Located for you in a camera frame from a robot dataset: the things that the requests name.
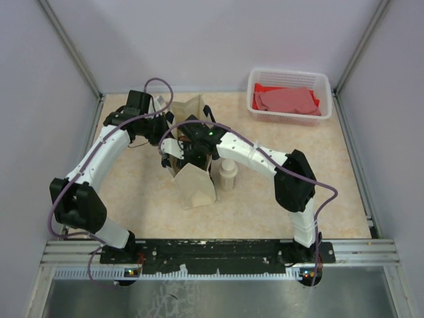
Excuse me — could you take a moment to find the beige bottle beige cap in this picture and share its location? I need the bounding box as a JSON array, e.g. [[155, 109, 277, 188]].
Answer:
[[219, 159, 238, 191]]

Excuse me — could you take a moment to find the beige canvas tote bag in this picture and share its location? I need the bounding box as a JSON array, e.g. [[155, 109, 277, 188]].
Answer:
[[162, 95, 217, 209]]

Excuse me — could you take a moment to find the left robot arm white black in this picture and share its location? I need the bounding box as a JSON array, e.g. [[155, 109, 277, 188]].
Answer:
[[48, 90, 170, 263]]

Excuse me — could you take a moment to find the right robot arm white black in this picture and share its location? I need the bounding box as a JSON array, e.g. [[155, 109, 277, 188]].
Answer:
[[178, 116, 319, 262]]

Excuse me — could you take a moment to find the red cloth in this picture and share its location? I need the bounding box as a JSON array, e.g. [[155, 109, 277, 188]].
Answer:
[[252, 82, 322, 113]]

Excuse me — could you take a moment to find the white plastic basket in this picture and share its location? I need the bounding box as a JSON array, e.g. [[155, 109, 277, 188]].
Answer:
[[246, 68, 333, 125]]

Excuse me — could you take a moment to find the pink cloth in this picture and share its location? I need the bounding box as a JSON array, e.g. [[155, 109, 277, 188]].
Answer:
[[254, 86, 322, 117]]

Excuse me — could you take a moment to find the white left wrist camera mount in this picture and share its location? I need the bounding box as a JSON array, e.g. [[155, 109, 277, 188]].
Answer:
[[149, 95, 166, 113]]

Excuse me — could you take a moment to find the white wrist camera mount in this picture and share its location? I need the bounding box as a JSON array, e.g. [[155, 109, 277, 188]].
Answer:
[[160, 138, 184, 160], [149, 95, 166, 113]]

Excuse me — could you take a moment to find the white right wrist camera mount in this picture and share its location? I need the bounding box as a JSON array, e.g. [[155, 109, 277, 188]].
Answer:
[[160, 138, 184, 160]]

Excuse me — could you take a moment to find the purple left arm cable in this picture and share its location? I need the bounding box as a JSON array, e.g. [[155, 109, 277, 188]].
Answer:
[[48, 78, 175, 291]]

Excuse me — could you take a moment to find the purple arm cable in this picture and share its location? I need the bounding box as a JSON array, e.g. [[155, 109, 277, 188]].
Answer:
[[158, 121, 339, 288], [48, 78, 175, 291]]

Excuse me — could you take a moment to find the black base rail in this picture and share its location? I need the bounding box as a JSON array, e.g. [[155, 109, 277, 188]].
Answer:
[[100, 239, 336, 275]]

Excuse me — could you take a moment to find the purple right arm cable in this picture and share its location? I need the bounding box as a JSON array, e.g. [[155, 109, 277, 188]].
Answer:
[[158, 121, 339, 288]]

